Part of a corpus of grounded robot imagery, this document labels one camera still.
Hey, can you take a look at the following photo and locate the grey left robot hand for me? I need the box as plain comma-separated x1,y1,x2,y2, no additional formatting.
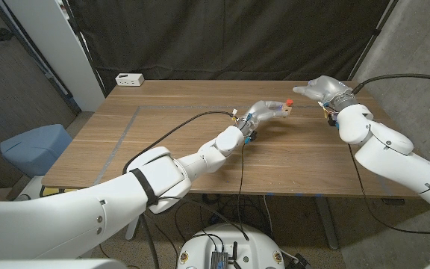
235,99,289,132

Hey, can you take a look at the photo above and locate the blue padded stool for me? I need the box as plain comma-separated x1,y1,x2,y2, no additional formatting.
0,124,73,179

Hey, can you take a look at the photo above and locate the white table leg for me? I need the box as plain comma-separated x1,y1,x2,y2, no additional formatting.
125,216,141,241

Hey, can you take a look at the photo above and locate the grey finned electronics box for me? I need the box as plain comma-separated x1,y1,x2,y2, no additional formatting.
210,250,230,269

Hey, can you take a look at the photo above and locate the white power strip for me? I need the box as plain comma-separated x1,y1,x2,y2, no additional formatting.
115,72,145,87

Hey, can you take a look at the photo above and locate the black floor cable tangle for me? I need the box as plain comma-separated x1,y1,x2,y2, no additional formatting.
173,192,272,240

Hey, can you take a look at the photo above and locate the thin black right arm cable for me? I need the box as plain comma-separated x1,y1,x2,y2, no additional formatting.
347,143,430,235

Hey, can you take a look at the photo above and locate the black backdrop stand pole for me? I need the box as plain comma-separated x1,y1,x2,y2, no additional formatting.
347,0,401,81
60,0,108,98

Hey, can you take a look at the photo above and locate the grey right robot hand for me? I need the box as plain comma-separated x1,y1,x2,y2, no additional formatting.
292,75,358,113

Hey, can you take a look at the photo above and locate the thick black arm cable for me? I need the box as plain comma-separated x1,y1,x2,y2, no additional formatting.
351,73,430,95
122,111,238,269

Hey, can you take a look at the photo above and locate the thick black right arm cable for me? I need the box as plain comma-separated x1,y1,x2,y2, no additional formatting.
351,73,430,95

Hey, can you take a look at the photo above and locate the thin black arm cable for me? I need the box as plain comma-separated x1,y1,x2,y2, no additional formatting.
236,141,250,242
347,143,430,235

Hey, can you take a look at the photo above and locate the grey table leg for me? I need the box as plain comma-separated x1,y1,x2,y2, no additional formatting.
314,196,340,250

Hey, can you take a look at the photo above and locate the yellow black floor sign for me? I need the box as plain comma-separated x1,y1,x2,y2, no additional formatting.
40,185,80,197

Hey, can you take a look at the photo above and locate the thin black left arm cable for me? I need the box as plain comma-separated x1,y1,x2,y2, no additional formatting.
236,141,250,242

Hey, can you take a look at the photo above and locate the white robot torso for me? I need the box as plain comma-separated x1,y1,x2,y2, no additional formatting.
177,223,286,269

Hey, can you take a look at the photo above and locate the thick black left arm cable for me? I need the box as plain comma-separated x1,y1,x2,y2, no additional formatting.
122,111,238,269

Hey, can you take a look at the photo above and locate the black backdrop curtain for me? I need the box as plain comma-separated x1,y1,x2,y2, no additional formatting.
65,0,401,94

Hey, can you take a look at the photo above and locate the white hanging cable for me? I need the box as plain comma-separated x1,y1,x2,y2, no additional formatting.
262,194,275,235

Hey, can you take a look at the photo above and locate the black door frame strip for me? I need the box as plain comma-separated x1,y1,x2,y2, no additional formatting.
0,0,82,114

